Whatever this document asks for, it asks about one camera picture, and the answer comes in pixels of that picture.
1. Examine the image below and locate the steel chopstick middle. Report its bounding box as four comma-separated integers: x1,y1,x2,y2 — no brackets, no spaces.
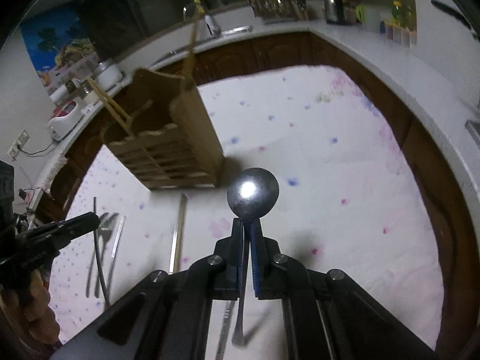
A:
215,301,236,360

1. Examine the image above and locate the steel faucet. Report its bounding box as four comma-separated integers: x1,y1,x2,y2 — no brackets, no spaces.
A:
182,2,221,38

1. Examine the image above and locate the wooden chopstick in holder right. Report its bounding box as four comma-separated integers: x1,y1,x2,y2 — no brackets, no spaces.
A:
181,3,200,93

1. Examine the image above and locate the wooden chopstick in holder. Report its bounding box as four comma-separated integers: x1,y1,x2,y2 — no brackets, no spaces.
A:
87,77,135,137
181,3,200,93

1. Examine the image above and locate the steel fork left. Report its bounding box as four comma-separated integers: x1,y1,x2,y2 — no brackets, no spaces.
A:
85,212,113,298

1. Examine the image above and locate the steel spoon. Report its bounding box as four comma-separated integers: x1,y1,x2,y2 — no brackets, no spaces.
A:
227,167,279,347

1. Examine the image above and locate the steel chopstick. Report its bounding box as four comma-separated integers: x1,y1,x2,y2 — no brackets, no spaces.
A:
215,301,236,360
168,194,188,275
106,215,126,291

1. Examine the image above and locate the countertop utensil rack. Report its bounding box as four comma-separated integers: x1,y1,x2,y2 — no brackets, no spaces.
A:
247,0,308,24

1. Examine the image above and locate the wooden chopstick in holder left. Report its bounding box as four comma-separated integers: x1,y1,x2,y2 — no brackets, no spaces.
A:
87,77,135,137

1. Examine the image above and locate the wall power outlet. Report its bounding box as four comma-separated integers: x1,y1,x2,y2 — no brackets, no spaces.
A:
7,130,29,161

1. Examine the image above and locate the white pink rice cooker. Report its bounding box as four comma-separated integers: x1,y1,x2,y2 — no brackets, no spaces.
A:
47,100,83,141

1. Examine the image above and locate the steel chopstick far left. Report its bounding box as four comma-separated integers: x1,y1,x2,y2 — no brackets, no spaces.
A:
106,215,126,291

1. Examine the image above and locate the person's left hand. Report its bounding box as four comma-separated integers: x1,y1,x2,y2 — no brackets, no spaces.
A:
1,270,60,345

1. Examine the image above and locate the steel chopstick right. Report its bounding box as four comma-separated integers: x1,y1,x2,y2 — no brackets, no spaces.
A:
168,194,188,275

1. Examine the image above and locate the steel electric kettle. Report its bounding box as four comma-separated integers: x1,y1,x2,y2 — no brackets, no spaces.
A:
325,0,347,25

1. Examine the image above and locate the floral white tablecloth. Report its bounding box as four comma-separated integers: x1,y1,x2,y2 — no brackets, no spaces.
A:
69,67,444,348

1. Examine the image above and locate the steel kitchen sink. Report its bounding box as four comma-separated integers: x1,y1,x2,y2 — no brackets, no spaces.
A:
153,25,253,65

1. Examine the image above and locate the wooden utensil holder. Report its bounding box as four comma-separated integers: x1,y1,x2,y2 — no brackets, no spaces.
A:
100,68,224,190

